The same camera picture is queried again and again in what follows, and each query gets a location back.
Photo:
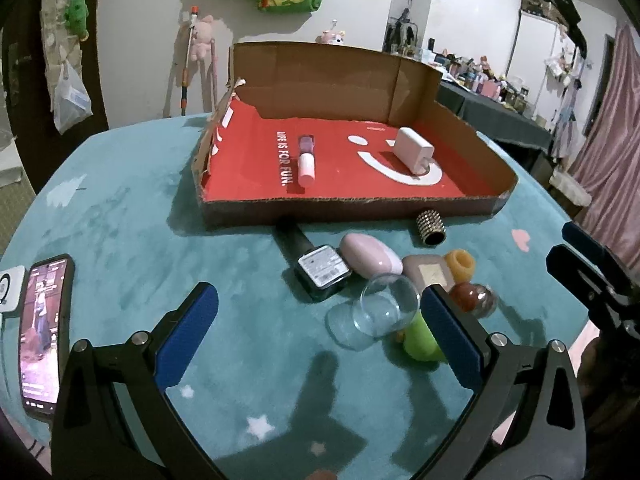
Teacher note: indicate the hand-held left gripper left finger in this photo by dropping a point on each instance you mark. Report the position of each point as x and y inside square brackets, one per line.
[192, 330]

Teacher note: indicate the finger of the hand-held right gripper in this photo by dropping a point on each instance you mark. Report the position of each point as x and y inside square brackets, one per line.
[580, 237]
[590, 280]

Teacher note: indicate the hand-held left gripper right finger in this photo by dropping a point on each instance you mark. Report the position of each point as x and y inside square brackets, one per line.
[450, 335]

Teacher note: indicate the green yellow rubber toy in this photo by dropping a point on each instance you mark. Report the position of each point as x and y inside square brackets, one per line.
[422, 342]

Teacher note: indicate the red-brown ball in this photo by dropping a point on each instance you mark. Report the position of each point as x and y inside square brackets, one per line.
[462, 297]

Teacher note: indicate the clear drinking glass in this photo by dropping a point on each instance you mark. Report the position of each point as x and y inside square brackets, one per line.
[385, 310]

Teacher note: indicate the brown square case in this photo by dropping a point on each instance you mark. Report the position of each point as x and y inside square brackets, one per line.
[425, 270]

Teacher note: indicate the cardboard box with red inside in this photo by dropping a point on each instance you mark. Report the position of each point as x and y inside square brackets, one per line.
[340, 170]

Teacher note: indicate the pink curtain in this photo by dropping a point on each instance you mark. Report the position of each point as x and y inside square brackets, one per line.
[615, 150]

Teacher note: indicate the gold studded cylinder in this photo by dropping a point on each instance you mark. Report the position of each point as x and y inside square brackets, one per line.
[430, 225]

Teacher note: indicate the teal table cover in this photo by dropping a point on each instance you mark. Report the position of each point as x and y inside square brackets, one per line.
[125, 240]

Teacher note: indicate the pink oval case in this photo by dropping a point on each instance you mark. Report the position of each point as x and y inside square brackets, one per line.
[367, 255]

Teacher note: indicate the table with dark cloth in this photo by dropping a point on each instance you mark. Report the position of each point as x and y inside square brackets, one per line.
[500, 120]

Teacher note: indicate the black smartphone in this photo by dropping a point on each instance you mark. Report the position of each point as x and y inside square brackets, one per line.
[42, 330]

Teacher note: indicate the row of cosmetic bottles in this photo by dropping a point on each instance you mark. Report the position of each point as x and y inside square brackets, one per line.
[480, 77]

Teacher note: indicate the white charger block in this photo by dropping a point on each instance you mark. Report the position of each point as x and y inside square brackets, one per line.
[412, 150]

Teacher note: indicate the white wardrobe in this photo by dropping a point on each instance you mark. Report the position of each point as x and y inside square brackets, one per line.
[537, 50]

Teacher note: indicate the purple white cosmetic tube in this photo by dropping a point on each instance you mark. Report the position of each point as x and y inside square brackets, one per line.
[306, 167]

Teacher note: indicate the dark brown door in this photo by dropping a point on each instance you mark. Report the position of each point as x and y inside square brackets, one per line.
[30, 160]

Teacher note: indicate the white plastic bag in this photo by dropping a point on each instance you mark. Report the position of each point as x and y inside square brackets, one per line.
[72, 102]

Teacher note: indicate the mop stick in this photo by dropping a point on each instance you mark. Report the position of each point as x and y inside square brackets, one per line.
[187, 60]

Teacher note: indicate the pink plush toy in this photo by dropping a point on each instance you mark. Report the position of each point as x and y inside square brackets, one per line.
[201, 35]

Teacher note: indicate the small pink plush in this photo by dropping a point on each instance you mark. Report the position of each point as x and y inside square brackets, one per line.
[331, 36]

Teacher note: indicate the clear hanging organizer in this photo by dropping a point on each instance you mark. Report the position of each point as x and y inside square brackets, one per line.
[55, 35]

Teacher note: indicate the green plush toy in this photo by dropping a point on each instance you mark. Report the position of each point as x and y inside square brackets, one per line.
[77, 15]

